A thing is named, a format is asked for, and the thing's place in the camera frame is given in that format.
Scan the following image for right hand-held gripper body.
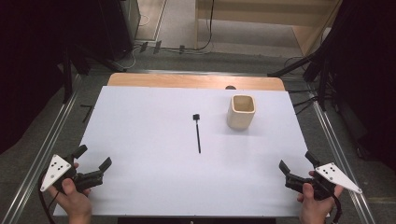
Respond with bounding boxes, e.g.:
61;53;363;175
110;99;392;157
284;161;363;202

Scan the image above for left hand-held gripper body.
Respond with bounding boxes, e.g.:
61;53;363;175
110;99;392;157
39;153;105;194

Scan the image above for beige square cup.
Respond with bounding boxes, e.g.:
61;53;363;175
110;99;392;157
226;94;257;131

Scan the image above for thin black square-headed stick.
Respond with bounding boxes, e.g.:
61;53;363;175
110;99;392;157
192;113;203;155

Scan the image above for person's right hand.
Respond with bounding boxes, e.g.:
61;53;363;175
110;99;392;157
296;170;345;218

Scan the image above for person's left hand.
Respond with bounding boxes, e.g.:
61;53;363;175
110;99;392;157
46;162;93;217

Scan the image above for white table mat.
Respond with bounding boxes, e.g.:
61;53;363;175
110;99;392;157
52;85;332;218

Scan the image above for black metal stand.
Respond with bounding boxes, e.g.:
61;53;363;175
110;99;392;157
266;50;332;112
61;43;128;105

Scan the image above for black curtain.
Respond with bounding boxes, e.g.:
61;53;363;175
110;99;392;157
0;0;104;155
323;0;396;172

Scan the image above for dark cabinet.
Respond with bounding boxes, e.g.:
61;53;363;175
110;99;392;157
98;0;142;62

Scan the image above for light wooden shelf unit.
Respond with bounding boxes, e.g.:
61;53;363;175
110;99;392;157
193;0;344;58

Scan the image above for metal floor rail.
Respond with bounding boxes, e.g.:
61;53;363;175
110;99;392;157
311;100;378;224
0;74;84;224

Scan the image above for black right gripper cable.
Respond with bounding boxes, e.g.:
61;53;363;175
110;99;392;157
329;191;344;224

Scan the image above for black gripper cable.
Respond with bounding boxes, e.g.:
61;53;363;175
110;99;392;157
329;191;344;224
37;177;61;224

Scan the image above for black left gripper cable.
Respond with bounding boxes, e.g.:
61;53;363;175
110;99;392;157
37;177;61;224

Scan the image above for black floor cables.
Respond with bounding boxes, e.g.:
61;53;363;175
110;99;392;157
287;88;319;116

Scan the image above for white floor cable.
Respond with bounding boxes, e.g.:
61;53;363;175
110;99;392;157
122;13;151;71

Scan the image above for black hanging cable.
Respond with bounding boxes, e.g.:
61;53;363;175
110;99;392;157
160;0;217;53

